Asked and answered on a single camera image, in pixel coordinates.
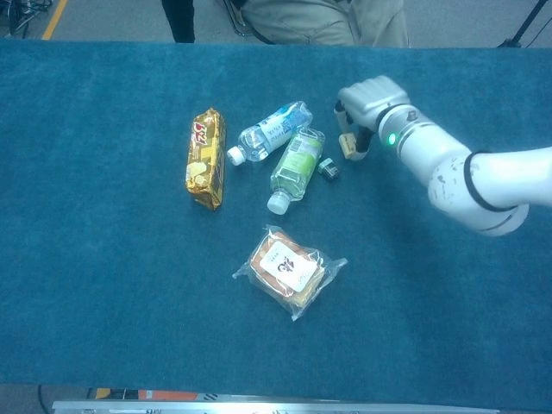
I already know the sliced bread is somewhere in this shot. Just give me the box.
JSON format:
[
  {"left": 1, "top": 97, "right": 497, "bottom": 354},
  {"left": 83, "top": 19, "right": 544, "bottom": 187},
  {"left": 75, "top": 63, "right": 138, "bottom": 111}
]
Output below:
[{"left": 231, "top": 223, "right": 348, "bottom": 323}]

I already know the person's black trouser leg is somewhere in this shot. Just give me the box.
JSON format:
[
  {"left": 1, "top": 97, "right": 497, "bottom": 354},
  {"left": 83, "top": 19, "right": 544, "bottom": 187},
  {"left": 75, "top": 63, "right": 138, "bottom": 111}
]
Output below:
[{"left": 161, "top": 0, "right": 196, "bottom": 44}]

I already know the metal chair frame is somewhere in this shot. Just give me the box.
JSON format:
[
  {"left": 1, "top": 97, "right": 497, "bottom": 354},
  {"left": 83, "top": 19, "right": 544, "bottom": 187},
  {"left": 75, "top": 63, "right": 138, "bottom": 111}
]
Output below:
[{"left": 222, "top": 0, "right": 254, "bottom": 35}]

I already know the person in beige trousers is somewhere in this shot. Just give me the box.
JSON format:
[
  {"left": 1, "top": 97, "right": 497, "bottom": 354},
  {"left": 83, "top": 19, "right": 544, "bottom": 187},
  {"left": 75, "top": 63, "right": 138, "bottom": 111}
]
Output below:
[{"left": 239, "top": 0, "right": 411, "bottom": 48}]

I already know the aluminium profile rail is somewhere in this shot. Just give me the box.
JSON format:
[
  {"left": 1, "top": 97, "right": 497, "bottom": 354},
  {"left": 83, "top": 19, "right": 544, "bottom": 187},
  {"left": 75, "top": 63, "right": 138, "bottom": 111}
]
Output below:
[{"left": 51, "top": 399, "right": 501, "bottom": 414}]

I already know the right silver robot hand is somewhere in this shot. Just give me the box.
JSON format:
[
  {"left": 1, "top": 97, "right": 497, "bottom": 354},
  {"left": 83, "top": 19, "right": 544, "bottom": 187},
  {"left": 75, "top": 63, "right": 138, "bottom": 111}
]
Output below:
[{"left": 332, "top": 75, "right": 411, "bottom": 161}]

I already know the yellow eraser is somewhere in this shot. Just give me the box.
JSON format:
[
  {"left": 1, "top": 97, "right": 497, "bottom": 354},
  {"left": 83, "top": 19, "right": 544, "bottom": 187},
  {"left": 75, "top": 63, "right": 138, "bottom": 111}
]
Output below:
[{"left": 338, "top": 132, "right": 359, "bottom": 160}]

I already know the gold foil biscuit packet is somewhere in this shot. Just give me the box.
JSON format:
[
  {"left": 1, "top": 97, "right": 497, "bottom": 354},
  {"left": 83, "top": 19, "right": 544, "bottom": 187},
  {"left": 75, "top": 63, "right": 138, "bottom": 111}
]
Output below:
[{"left": 185, "top": 107, "right": 228, "bottom": 211}]

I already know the small grey pencil sharpener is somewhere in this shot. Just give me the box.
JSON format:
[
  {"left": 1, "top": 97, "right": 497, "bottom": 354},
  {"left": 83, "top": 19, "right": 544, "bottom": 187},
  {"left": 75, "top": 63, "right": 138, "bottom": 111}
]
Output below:
[{"left": 317, "top": 157, "right": 342, "bottom": 182}]

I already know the clear bottle green label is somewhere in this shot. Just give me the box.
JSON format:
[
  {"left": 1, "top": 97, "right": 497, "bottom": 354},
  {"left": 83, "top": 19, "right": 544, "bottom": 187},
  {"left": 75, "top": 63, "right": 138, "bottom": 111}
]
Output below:
[{"left": 267, "top": 126, "right": 326, "bottom": 216}]

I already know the teal table cloth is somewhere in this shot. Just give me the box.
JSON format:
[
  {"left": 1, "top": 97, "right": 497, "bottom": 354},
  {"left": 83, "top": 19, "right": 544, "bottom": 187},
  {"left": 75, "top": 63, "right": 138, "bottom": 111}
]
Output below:
[{"left": 0, "top": 38, "right": 552, "bottom": 411}]

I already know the clear water bottle blue label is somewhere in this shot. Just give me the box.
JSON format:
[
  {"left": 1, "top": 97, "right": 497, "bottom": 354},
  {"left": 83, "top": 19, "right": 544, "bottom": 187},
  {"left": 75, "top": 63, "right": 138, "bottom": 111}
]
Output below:
[{"left": 226, "top": 100, "right": 314, "bottom": 166}]

